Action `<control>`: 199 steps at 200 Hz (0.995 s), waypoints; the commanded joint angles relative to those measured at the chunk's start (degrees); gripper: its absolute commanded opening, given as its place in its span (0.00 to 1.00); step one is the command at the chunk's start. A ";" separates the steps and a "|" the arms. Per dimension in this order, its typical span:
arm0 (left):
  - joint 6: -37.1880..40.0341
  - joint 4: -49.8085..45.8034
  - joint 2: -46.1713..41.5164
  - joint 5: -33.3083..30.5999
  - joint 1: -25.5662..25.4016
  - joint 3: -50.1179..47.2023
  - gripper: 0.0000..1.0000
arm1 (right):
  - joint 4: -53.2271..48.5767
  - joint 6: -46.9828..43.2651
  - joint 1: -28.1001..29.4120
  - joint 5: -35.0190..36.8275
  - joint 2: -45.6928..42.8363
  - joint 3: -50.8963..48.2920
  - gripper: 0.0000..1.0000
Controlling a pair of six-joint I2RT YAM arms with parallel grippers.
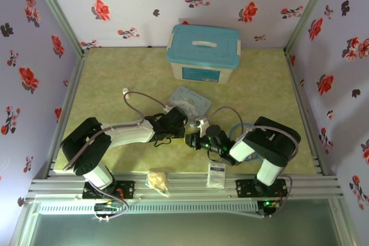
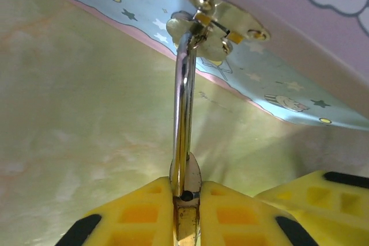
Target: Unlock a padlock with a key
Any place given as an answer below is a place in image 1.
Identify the cartoon tin box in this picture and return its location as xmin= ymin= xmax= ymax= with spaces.
xmin=167 ymin=85 xmax=213 ymax=119

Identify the blue lidded storage box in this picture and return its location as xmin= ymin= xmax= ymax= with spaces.
xmin=166 ymin=24 xmax=242 ymax=85

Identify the blue stethoscope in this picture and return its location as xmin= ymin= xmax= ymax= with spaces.
xmin=229 ymin=123 xmax=265 ymax=162

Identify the white sachet packet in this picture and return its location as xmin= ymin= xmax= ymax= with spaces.
xmin=206 ymin=161 xmax=226 ymax=190

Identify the plastic bag of cotton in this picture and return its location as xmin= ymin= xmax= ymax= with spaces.
xmin=145 ymin=170 xmax=171 ymax=198

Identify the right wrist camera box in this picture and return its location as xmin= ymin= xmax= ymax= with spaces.
xmin=195 ymin=116 xmax=210 ymax=135

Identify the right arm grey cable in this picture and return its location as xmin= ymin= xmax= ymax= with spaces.
xmin=206 ymin=106 xmax=300 ymax=218

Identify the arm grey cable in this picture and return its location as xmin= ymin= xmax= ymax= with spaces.
xmin=62 ymin=89 xmax=174 ymax=222
xmin=206 ymin=106 xmax=300 ymax=218

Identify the left arm grey cable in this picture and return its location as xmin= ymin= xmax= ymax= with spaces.
xmin=62 ymin=89 xmax=174 ymax=222

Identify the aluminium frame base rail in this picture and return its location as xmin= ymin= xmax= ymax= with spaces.
xmin=27 ymin=172 xmax=344 ymax=200

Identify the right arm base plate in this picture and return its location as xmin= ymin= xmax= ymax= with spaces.
xmin=235 ymin=179 xmax=288 ymax=199

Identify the white slotted cable duct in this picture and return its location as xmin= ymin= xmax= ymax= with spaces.
xmin=37 ymin=202 xmax=258 ymax=215

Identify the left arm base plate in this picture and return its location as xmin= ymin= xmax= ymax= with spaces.
xmin=82 ymin=180 xmax=135 ymax=200

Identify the aluminium table side rail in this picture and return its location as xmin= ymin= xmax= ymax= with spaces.
xmin=284 ymin=47 xmax=328 ymax=176
xmin=47 ymin=48 xmax=91 ymax=178

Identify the aluminium corner post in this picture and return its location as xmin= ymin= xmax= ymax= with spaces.
xmin=27 ymin=0 xmax=87 ymax=54
xmin=284 ymin=0 xmax=338 ymax=52

